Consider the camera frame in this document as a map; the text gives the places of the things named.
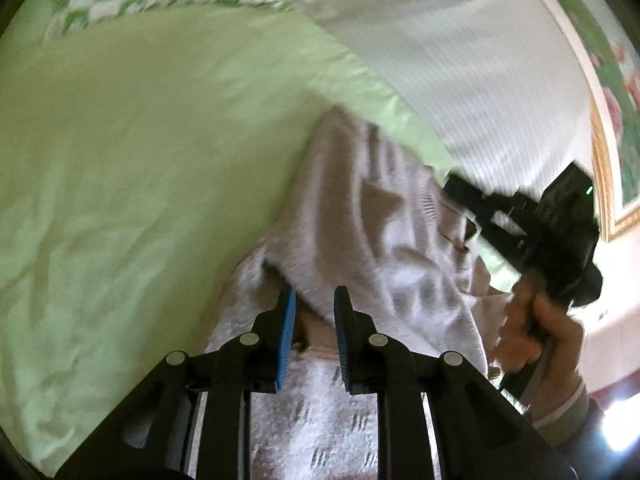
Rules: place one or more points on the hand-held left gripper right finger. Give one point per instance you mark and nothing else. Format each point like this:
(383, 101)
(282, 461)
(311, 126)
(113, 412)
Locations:
(345, 345)

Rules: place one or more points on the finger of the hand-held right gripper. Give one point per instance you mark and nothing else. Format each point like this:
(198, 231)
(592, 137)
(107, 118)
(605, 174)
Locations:
(475, 195)
(495, 247)

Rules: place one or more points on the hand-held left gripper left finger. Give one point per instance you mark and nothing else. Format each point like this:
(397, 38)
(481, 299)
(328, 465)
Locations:
(285, 345)

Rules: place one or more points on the pink fleece garment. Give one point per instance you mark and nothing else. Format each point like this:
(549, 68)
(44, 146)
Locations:
(380, 240)

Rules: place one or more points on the person's right forearm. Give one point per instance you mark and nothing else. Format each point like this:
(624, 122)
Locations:
(575, 420)

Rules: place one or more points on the person's right hand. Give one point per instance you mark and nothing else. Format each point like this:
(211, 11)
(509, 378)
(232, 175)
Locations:
(550, 335)

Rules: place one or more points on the white striped pillow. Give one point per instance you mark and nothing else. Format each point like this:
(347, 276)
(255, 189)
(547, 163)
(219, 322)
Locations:
(465, 60)

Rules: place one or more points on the framed floral picture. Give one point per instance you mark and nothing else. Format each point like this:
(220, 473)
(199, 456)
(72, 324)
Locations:
(620, 75)

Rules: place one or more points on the light green bed sheet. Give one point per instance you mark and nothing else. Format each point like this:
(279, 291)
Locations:
(130, 180)

